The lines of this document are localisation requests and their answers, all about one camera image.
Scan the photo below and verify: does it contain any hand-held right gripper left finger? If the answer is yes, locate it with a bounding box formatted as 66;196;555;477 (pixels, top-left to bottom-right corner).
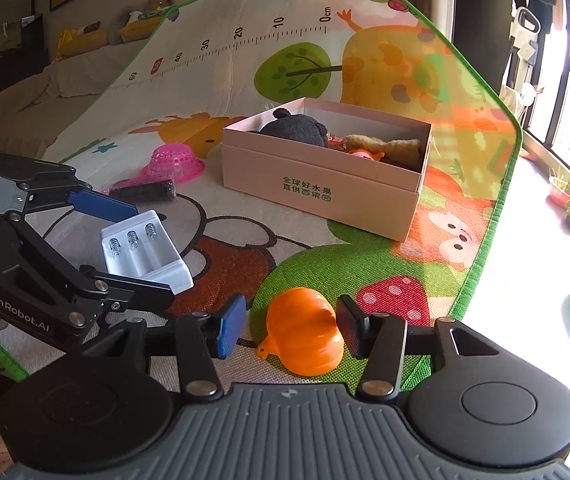
94;294;248;398

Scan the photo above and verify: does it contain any black plush toy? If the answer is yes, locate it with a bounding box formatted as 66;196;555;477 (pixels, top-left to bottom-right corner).
259;106;330;149

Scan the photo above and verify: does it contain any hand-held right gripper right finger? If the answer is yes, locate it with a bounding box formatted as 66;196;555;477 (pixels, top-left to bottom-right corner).
336;295;503;401

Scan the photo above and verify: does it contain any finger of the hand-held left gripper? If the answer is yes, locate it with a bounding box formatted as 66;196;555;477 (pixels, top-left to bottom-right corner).
0;154;138;224
7;211;176;314

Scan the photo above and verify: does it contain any pink cardboard box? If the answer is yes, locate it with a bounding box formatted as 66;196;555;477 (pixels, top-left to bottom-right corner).
221;97;434;244

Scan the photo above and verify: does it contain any small red potted plant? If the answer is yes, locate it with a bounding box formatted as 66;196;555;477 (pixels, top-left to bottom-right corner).
548;172;570;207

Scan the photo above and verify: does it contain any black window frame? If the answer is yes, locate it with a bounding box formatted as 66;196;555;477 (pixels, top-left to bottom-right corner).
519;0;570;173

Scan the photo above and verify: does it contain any white battery case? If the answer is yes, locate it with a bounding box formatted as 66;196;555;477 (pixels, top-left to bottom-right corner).
101;209;195;295

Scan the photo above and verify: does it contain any orange pumpkin mould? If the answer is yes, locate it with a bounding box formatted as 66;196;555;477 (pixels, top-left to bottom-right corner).
257;287;346;377

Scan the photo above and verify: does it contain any printed play mat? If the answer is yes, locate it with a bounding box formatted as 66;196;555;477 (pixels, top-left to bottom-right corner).
0;0;524;397

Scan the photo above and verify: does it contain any white hanging object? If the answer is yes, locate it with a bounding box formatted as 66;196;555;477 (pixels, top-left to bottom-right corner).
514;7;544;32

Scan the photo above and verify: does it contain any yellow cushion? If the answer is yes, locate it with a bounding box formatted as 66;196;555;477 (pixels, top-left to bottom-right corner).
119;10;166;44
57;22;111;59

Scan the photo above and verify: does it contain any pink plastic toy sieve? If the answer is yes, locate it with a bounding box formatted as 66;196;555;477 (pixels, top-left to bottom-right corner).
99;143;206;197

